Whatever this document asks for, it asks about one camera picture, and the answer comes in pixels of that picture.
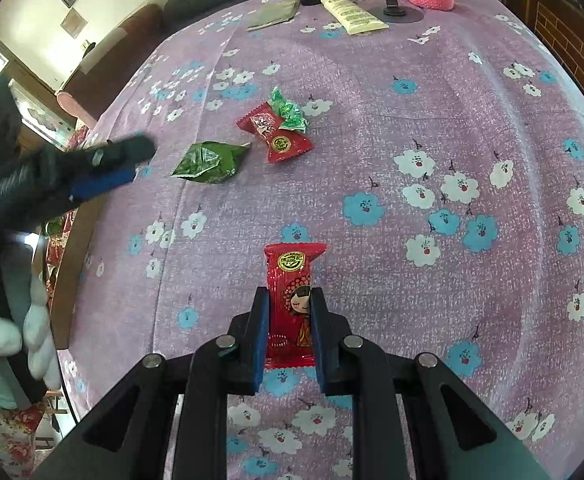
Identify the brown armchair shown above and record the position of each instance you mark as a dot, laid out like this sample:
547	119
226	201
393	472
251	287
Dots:
122	45

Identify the red floral cloth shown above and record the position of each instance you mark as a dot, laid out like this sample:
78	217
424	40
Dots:
2	430

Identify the person's left hand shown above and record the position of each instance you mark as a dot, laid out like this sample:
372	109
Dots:
39	330

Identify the cream coloured tube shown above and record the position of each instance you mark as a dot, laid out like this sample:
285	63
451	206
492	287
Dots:
352	15

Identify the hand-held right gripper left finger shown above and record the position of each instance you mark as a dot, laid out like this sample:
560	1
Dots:
259	340

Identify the grey green pouch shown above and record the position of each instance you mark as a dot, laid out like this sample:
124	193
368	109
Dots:
274	12

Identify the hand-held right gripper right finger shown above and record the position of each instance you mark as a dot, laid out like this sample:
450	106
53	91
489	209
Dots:
319	340

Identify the long red snack packet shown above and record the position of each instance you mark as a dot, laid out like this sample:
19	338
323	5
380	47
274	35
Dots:
292	270

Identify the short red snack packet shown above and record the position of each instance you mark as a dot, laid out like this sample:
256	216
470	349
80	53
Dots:
279	142

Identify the green twisted candy wrapper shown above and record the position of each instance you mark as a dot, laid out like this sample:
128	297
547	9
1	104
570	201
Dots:
287	110

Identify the small wall plaque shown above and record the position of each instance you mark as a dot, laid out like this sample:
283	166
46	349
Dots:
74	22

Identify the brown wooden cabinet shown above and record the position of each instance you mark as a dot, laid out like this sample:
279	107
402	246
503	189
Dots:
562	20

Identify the purple floral tablecloth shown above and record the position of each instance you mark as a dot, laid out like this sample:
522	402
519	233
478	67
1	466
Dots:
422	110

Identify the dark green snack packet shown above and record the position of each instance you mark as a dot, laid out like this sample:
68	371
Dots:
204	162

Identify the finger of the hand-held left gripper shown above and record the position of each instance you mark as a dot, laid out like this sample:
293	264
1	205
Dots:
104	180
122	149

